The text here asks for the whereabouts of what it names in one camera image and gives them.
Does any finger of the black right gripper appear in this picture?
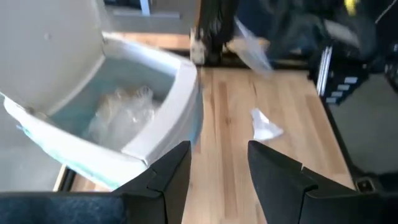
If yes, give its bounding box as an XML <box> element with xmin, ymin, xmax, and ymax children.
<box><xmin>315</xmin><ymin>45</ymin><xmax>371</xmax><ymax>106</ymax></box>
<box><xmin>384</xmin><ymin>40</ymin><xmax>398</xmax><ymax>91</ymax></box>

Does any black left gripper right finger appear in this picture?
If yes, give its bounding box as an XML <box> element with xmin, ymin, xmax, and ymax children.
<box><xmin>247</xmin><ymin>140</ymin><xmax>398</xmax><ymax>224</ymax></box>

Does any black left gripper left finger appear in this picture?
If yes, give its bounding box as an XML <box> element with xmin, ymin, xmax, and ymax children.
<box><xmin>0</xmin><ymin>140</ymin><xmax>192</xmax><ymax>224</ymax></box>

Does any clear plastic wrap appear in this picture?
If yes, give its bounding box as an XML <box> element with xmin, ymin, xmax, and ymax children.
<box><xmin>88</xmin><ymin>86</ymin><xmax>157</xmax><ymax>152</ymax></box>

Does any white swing bin lid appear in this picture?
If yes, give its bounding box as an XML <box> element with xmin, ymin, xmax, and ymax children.
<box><xmin>0</xmin><ymin>0</ymin><xmax>203</xmax><ymax>190</ymax></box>

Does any black glove with green cuff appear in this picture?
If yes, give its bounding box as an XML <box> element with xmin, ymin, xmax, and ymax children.
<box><xmin>189</xmin><ymin>0</ymin><xmax>239</xmax><ymax>66</ymax></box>

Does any white folded paper sheet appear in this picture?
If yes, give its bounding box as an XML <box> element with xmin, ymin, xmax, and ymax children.
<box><xmin>249</xmin><ymin>108</ymin><xmax>285</xmax><ymax>141</ymax></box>

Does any black aluminium table frame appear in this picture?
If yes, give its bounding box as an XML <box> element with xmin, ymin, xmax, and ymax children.
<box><xmin>52</xmin><ymin>46</ymin><xmax>398</xmax><ymax>194</ymax></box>

